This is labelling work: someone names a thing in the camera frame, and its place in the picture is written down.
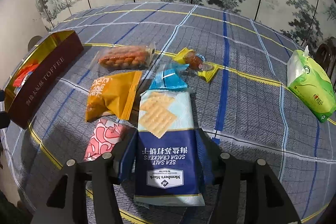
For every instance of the dark wooden chair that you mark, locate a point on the dark wooden chair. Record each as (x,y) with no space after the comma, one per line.
(325,53)

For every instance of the blue snack packet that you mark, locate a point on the blue snack packet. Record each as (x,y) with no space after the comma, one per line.
(168,79)

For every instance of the yellow wrapped candy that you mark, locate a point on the yellow wrapped candy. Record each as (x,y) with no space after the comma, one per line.
(195,61)

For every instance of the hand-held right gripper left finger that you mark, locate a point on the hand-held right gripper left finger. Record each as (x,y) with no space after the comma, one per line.
(128,154)

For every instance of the orange snack packet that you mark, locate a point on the orange snack packet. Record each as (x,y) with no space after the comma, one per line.
(110,98)

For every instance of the clear bag of coated peanuts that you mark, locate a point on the clear bag of coated peanuts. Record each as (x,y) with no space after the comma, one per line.
(126,57)

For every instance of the red snack packet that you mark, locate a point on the red snack packet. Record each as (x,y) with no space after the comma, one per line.
(25,73)

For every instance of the pink patterned snack packet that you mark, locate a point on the pink patterned snack packet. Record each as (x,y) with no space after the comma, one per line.
(102,140)

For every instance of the round stone disc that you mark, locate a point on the round stone disc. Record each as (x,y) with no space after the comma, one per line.
(34,42)

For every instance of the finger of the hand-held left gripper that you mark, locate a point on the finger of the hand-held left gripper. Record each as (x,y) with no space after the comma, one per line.
(4,119)

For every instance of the blue cracker packet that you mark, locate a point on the blue cracker packet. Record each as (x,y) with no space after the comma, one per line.
(168,161)

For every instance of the red and gold tin box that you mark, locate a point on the red and gold tin box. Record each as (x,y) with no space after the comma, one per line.
(50,74)

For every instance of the green tissue pack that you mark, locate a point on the green tissue pack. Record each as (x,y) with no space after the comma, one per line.
(312,87)

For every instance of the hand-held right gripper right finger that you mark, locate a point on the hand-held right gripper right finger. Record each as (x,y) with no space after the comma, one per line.
(204,161)

